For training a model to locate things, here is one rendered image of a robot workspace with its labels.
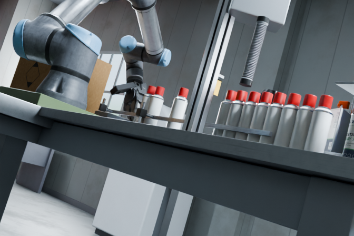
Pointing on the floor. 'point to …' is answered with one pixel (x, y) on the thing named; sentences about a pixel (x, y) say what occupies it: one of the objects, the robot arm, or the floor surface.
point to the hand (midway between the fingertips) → (130, 119)
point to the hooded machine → (137, 204)
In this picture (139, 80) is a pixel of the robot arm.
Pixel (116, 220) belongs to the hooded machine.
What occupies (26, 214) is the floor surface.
